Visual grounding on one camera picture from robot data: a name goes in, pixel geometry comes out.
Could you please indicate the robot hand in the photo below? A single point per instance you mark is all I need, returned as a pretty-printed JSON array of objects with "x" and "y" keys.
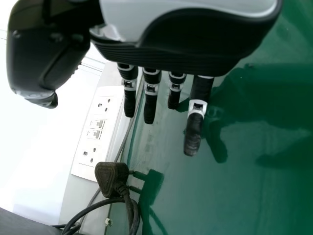
[{"x": 190, "y": 36}]

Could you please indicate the white socket strip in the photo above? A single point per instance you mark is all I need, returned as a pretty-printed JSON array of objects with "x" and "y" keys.
[{"x": 97, "y": 137}]

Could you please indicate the black power plug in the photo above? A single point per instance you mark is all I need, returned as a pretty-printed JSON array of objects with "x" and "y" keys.
[{"x": 108, "y": 177}]

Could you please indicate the dark grey seat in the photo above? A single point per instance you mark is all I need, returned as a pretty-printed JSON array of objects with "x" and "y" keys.
[{"x": 22, "y": 224}]

